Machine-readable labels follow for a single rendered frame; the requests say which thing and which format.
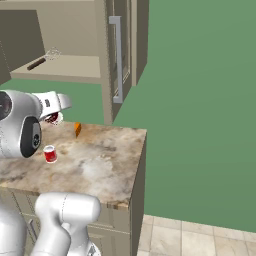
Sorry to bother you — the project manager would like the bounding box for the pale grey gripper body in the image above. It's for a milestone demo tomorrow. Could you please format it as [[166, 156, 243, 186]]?
[[55, 93, 73, 113]]

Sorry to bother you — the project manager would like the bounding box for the beige cabinet door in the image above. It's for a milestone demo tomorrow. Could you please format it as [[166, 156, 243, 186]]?
[[105, 0, 138, 125]]

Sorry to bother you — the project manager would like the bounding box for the beige base cabinet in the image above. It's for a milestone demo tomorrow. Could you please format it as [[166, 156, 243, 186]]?
[[0, 132, 148, 256]]

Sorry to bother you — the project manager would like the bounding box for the orange carrot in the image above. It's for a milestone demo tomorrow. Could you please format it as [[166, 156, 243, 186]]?
[[73, 121, 83, 139]]

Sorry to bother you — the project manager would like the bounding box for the whisk with dark handle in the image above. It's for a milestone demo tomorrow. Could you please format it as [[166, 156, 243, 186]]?
[[26, 47, 62, 72]]

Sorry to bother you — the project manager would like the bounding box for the beige wall cabinet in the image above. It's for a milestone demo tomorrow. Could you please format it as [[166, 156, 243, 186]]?
[[0, 0, 150, 126]]

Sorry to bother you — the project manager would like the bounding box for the grey cabinet door handle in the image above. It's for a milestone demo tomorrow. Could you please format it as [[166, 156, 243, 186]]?
[[108, 15, 125, 105]]

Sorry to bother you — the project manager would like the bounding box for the grey base cabinet handle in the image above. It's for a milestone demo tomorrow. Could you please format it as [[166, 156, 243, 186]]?
[[27, 218, 38, 242]]

